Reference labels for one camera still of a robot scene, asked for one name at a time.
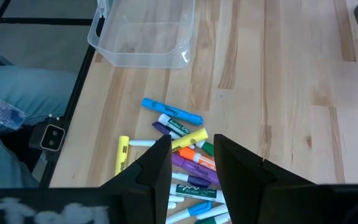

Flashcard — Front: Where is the black table-level camera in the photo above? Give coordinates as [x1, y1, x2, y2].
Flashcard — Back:
[29, 114, 67, 153]

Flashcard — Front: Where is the person's leg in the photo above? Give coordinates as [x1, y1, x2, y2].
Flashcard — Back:
[0, 63, 79, 127]
[0, 126, 40, 194]

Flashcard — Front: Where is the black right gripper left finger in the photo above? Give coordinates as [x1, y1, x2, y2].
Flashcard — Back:
[0, 134, 173, 224]

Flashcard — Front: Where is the clear ID badge holder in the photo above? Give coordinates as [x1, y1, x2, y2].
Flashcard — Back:
[0, 98, 30, 131]

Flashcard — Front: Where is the purple Sharpie highlighter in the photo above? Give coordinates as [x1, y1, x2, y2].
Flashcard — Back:
[171, 152, 221, 187]

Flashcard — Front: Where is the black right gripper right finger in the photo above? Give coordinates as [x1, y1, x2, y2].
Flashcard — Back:
[213, 133, 358, 224]

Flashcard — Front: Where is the green Expo dry-erase marker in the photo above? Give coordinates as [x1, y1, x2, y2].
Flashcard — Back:
[157, 113, 215, 157]
[168, 182, 227, 204]

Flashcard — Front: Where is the clear plastic bin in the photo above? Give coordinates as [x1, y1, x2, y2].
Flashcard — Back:
[87, 0, 196, 70]

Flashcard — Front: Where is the yellow Sharpie highlighter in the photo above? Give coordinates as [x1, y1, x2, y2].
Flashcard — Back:
[114, 134, 131, 177]
[170, 127, 209, 153]

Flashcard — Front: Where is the orange Expo dry-erase marker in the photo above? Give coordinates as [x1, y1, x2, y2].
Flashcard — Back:
[178, 146, 218, 172]

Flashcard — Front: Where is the orange cap white marker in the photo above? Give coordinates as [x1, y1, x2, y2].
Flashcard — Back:
[168, 194, 186, 203]

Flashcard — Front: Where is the blue Sharpie highlighter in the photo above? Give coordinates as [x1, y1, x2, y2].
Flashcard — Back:
[141, 97, 204, 126]

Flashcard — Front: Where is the green cap white marker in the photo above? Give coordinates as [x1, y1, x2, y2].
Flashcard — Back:
[193, 212, 232, 224]

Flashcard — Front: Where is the purple cap white marker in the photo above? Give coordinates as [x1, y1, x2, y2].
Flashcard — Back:
[152, 121, 196, 150]

